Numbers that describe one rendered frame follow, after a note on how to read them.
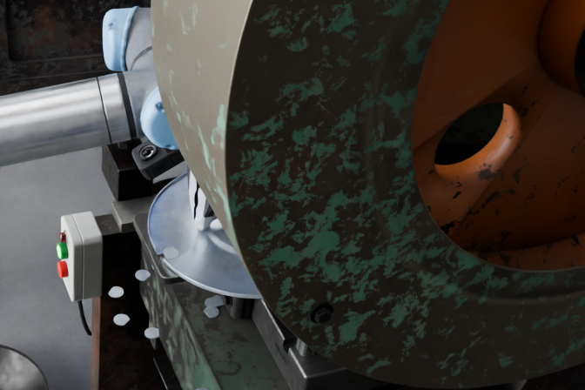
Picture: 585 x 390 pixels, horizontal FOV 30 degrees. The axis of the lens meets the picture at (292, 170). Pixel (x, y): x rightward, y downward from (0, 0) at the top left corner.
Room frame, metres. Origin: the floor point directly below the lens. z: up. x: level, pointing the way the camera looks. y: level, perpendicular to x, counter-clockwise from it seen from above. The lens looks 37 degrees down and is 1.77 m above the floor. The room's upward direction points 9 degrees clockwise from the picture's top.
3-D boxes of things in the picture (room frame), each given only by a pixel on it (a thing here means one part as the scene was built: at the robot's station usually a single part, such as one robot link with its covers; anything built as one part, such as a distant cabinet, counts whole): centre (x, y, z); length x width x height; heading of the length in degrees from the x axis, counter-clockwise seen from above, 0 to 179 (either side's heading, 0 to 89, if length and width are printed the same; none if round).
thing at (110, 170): (1.42, 0.27, 0.62); 0.10 x 0.06 x 0.20; 29
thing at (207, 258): (1.18, 0.05, 0.79); 0.29 x 0.29 x 0.01
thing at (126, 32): (1.12, 0.19, 1.09); 0.11 x 0.11 x 0.08; 20
